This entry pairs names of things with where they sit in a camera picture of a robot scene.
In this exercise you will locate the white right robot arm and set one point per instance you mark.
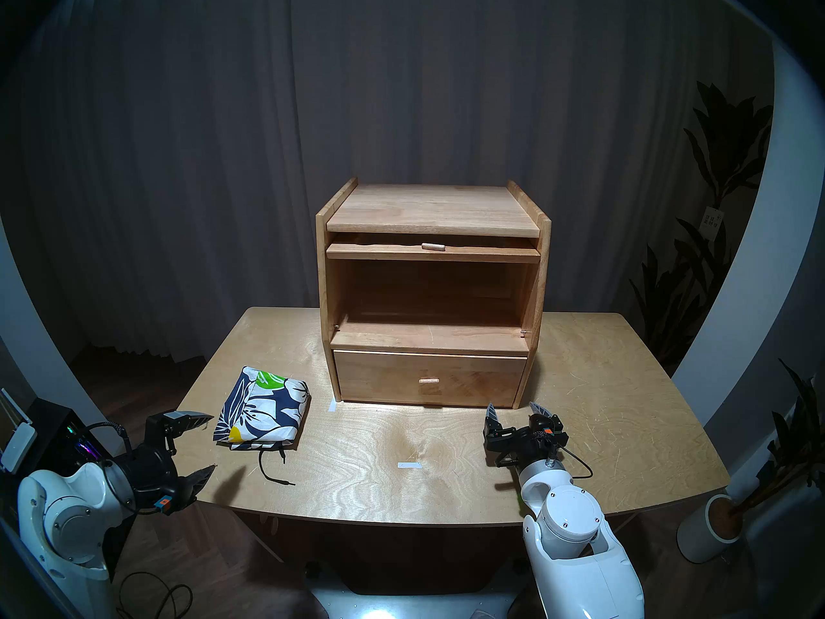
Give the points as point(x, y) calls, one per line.
point(567, 521)

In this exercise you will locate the white round plant pot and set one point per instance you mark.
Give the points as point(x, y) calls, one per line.
point(699, 534)

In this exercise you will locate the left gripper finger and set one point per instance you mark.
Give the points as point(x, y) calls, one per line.
point(193, 485)
point(187, 420)

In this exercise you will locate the tall dark leafy plant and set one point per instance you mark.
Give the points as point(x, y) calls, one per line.
point(728, 147)

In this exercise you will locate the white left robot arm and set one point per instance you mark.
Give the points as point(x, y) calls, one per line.
point(58, 521)

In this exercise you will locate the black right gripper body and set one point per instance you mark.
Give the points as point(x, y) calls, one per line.
point(525, 443)

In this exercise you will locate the white curved arch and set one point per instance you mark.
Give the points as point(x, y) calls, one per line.
point(26, 327)
point(760, 269)

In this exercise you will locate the leafy plant in white pot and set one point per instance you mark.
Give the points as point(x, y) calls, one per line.
point(799, 431)

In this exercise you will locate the grey pleated curtain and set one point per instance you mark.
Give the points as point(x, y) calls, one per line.
point(193, 173)

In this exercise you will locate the black computer tower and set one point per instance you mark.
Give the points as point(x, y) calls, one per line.
point(61, 437)

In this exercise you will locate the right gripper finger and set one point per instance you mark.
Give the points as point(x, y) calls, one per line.
point(493, 424)
point(540, 411)

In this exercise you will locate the wooden drawer with knob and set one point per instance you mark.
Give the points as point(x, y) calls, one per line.
point(380, 376)

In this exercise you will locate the white plant tag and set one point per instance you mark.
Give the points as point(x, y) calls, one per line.
point(711, 223)

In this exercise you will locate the white flat device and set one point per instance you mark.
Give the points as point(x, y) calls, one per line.
point(18, 443)

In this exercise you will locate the white robot body shell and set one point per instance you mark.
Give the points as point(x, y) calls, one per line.
point(387, 608)

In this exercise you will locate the wooden cabinet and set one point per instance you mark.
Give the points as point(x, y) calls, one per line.
point(432, 208)

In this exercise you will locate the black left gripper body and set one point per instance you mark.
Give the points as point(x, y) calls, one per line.
point(151, 472)

